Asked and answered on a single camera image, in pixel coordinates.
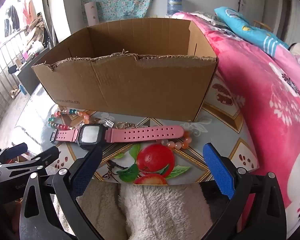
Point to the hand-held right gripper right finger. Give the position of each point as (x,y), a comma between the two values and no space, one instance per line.
(218,170)

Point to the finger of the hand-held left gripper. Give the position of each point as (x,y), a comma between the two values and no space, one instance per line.
(13,150)
(46,155)

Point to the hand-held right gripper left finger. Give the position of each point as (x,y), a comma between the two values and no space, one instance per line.
(87,165)

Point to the brown cardboard box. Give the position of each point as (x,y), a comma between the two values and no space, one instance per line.
(130,87)

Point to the fruit print tablecloth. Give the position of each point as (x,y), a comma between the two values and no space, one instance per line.
(215,135)

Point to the pair of beige slippers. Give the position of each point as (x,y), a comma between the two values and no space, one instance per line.
(14,92)

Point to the small blue bottle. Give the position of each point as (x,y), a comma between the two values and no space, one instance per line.
(22,89)

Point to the dark grey cabinet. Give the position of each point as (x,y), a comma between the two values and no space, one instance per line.
(27,77)

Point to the white fleece robe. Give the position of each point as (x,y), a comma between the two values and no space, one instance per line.
(152,212)

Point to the metal balcony railing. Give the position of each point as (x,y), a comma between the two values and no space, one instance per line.
(0,62)

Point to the pink floral blanket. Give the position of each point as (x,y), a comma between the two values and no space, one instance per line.
(252,80)

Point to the pile of household clutter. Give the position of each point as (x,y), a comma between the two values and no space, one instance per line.
(36,30)

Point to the dark hanging jacket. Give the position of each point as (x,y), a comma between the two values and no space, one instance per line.
(11,17)

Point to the pink hanging garment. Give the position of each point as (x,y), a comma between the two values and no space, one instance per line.
(27,12)

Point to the white paper roll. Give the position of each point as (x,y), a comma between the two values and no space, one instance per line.
(91,12)

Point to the wooden chair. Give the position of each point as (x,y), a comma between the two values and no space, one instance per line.
(262,26)

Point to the grey lace cloth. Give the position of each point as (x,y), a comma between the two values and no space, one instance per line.
(207,17)

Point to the teal floral hanging cloth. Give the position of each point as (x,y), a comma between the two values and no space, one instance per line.
(120,0)

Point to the blue water jug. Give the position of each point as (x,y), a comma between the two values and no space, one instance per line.
(175,3)

